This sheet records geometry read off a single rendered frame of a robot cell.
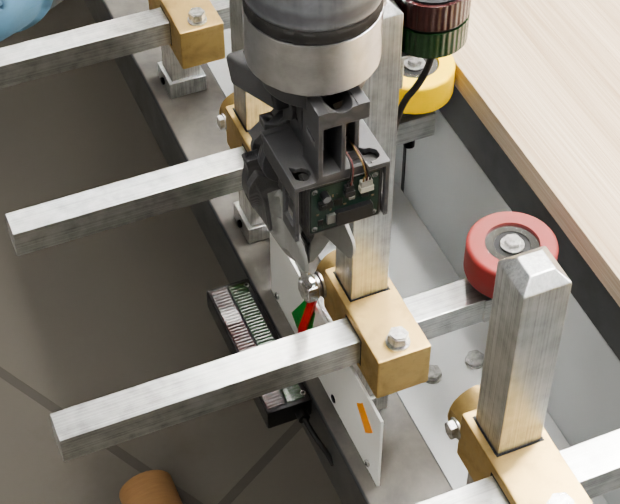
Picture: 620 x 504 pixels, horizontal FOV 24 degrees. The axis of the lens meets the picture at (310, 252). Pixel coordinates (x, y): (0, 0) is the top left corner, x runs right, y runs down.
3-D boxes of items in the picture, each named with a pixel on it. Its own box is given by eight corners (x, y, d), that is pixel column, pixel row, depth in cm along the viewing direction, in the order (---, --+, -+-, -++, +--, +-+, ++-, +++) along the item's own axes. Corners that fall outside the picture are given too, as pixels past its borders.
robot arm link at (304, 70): (221, -21, 94) (358, -56, 97) (225, 38, 98) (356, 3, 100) (273, 61, 89) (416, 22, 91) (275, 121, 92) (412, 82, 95)
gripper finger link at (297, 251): (292, 315, 109) (290, 230, 102) (262, 261, 112) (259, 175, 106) (330, 303, 110) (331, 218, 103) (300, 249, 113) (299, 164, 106)
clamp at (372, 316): (376, 400, 125) (378, 363, 121) (314, 291, 133) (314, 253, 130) (434, 380, 126) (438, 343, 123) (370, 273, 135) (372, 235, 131)
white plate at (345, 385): (374, 488, 133) (377, 423, 126) (268, 290, 149) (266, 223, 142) (379, 485, 133) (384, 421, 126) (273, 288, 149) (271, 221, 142)
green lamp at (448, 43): (408, 66, 107) (410, 43, 105) (374, 19, 111) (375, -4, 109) (481, 46, 108) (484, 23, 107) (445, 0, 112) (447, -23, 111)
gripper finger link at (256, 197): (251, 237, 108) (247, 150, 101) (243, 223, 109) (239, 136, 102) (310, 219, 109) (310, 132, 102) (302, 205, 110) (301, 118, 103)
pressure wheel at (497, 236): (481, 369, 130) (493, 284, 122) (441, 306, 135) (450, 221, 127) (560, 342, 132) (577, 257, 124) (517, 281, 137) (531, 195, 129)
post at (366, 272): (347, 417, 139) (360, 16, 103) (332, 390, 141) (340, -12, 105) (380, 406, 139) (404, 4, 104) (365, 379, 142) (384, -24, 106)
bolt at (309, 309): (288, 354, 142) (308, 297, 128) (279, 331, 143) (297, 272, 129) (306, 348, 142) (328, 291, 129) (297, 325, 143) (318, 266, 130)
